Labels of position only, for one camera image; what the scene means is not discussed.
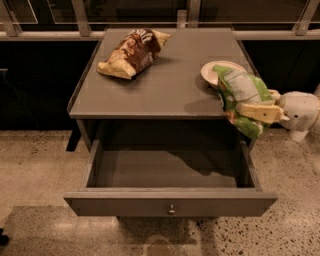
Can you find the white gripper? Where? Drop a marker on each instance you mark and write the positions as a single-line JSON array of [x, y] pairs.
[[299, 110]]

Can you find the green rice chip bag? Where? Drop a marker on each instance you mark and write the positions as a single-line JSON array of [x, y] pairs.
[[235, 86]]

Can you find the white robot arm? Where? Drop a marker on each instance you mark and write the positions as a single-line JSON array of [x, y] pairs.
[[296, 111]]

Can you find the grey cabinet counter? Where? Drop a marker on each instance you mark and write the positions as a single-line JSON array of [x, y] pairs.
[[168, 106]]

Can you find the brown chip bag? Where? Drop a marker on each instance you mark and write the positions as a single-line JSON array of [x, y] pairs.
[[135, 53]]

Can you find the metal drawer knob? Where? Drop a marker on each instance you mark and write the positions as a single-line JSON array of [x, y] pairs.
[[171, 210]]

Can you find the open grey top drawer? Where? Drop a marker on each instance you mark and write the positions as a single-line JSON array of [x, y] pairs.
[[127, 179]]

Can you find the white paper bowl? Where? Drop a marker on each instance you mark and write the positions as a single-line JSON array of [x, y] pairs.
[[212, 77]]

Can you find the metal railing frame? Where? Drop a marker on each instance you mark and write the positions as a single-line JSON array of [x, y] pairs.
[[90, 19]]

